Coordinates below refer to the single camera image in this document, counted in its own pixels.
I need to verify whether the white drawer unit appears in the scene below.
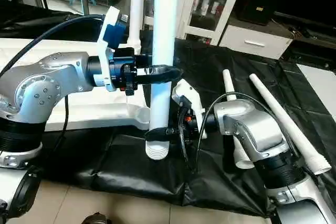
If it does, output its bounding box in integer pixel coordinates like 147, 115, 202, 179
219, 24, 296, 60

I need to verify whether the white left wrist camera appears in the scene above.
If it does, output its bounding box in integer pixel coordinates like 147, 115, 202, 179
96, 6, 130, 92

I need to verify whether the black mat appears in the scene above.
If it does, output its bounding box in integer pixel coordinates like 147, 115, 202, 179
0, 4, 336, 218

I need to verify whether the white glass door cabinet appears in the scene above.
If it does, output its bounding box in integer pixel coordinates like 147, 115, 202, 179
142, 0, 245, 46

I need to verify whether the white plastic table leg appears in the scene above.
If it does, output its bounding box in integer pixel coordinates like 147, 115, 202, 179
249, 73, 332, 175
144, 0, 182, 161
222, 69, 256, 170
128, 0, 145, 54

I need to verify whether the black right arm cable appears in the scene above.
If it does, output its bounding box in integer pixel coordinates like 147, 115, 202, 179
178, 93, 295, 173

